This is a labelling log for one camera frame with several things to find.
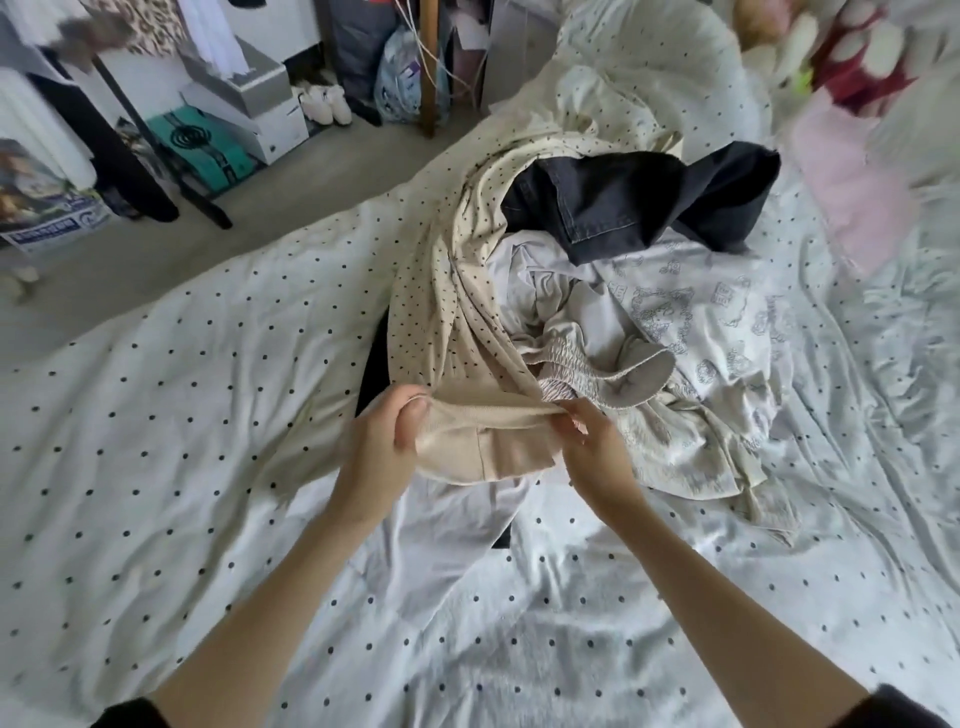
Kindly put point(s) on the person's right hand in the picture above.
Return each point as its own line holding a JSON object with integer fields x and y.
{"x": 603, "y": 465}

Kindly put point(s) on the person's left hand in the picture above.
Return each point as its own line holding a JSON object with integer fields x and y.
{"x": 383, "y": 458}

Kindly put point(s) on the dark grey jeans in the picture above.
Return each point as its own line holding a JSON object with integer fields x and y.
{"x": 372, "y": 368}

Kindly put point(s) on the light grey smocked garment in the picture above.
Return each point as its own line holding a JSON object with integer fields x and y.
{"x": 593, "y": 338}

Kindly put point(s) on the cream patterned pyjama top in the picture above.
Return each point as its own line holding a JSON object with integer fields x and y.
{"x": 705, "y": 323}

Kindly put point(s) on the cream polka dot trousers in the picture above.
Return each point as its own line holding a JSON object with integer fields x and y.
{"x": 450, "y": 285}

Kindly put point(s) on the dark denim jeans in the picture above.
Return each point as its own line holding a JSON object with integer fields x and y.
{"x": 615, "y": 203}

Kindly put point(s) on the person's right forearm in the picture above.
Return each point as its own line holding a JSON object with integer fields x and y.
{"x": 735, "y": 630}

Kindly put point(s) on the person's left forearm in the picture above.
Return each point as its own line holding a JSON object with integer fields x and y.
{"x": 255, "y": 645}

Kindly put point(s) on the white dotted bed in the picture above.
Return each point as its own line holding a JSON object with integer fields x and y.
{"x": 180, "y": 450}

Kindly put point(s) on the person's black left sleeve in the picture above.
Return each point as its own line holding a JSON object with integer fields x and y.
{"x": 128, "y": 714}

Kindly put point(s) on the person's black sleeve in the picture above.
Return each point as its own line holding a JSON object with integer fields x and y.
{"x": 893, "y": 708}
{"x": 128, "y": 714}

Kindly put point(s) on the person's black right sleeve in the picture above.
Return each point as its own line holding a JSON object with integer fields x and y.
{"x": 893, "y": 708}

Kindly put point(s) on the black clothes rack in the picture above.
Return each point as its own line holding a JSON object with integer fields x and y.
{"x": 150, "y": 143}

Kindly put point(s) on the white shoe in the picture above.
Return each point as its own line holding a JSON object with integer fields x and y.
{"x": 339, "y": 105}
{"x": 314, "y": 107}

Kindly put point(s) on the green object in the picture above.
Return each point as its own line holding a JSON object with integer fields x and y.
{"x": 203, "y": 150}

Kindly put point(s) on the grey patterned bag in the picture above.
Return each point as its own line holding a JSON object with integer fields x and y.
{"x": 402, "y": 75}

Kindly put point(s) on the dark side table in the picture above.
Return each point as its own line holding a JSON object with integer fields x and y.
{"x": 429, "y": 75}

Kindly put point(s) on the white storage box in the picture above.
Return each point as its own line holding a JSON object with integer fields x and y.
{"x": 248, "y": 90}

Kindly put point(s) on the small white side cabinet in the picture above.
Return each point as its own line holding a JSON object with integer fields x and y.
{"x": 518, "y": 53}

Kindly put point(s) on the black hanging garment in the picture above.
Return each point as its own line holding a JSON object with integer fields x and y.
{"x": 98, "y": 143}

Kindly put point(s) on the red white plush toy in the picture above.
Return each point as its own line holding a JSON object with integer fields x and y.
{"x": 870, "y": 68}

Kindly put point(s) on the leopard print hanging garment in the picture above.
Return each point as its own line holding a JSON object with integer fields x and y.
{"x": 143, "y": 23}

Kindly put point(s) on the grey hanging garment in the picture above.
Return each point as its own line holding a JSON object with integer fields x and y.
{"x": 75, "y": 30}

